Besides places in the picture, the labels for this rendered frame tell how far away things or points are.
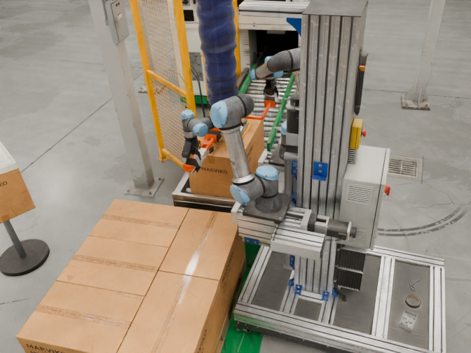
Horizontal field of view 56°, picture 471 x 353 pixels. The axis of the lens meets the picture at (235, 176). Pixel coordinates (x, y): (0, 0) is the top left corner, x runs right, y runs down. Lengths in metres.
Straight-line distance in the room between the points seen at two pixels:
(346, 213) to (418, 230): 1.56
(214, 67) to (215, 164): 0.65
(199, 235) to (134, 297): 0.60
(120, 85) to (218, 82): 1.13
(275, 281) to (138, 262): 0.94
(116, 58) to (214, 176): 1.28
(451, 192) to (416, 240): 0.77
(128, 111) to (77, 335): 1.97
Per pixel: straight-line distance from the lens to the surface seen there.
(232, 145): 2.13
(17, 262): 4.04
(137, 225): 3.17
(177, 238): 3.00
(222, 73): 2.90
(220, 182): 3.11
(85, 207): 4.37
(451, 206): 4.27
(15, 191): 3.39
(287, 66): 2.68
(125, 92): 3.83
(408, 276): 3.29
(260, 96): 4.63
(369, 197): 2.36
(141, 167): 4.22
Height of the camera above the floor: 2.61
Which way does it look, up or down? 37 degrees down
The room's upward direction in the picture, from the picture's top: 4 degrees counter-clockwise
